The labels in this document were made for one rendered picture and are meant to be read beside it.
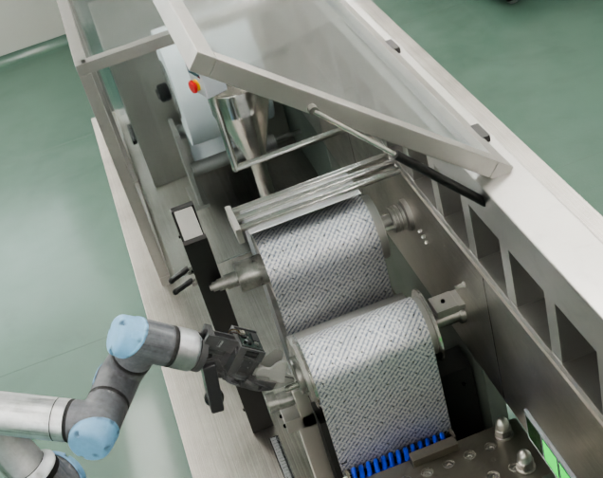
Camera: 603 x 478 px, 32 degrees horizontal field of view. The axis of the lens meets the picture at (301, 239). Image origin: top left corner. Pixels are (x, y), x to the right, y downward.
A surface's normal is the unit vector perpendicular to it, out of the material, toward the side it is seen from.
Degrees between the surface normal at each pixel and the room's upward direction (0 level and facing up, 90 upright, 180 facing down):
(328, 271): 92
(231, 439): 0
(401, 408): 90
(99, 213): 0
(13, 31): 90
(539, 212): 0
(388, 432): 90
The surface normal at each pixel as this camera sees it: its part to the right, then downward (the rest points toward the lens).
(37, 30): 0.28, 0.50
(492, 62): -0.23, -0.80
